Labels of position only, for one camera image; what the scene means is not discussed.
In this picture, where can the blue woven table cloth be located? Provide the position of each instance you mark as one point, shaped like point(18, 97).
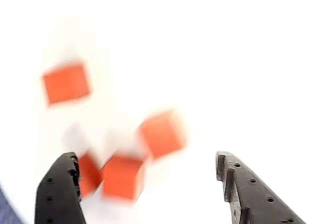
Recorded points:
point(7, 214)

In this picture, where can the red cube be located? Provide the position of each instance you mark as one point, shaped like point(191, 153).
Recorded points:
point(66, 84)
point(162, 134)
point(87, 176)
point(120, 177)

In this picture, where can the white round plate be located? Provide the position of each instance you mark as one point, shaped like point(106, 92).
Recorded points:
point(200, 59)

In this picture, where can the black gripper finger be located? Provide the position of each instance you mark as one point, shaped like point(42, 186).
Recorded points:
point(257, 204)
point(57, 199)

